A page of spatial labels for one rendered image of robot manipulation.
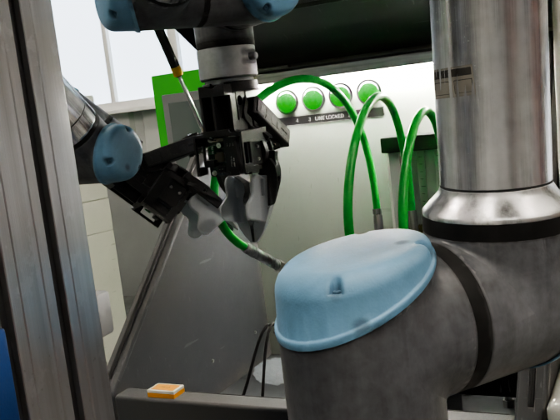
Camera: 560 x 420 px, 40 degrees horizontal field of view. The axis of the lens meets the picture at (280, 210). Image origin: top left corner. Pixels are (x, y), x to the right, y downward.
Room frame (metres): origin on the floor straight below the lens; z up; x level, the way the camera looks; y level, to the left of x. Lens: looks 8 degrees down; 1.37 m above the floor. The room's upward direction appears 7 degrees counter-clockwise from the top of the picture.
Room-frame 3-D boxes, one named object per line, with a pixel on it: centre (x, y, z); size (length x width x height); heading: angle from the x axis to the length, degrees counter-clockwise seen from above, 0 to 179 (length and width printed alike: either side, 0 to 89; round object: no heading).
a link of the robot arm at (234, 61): (1.00, 0.04, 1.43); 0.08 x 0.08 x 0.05
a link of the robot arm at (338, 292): (0.54, -0.05, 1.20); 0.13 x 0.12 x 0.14; 117
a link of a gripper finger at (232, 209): (1.01, 0.06, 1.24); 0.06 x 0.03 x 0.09; 153
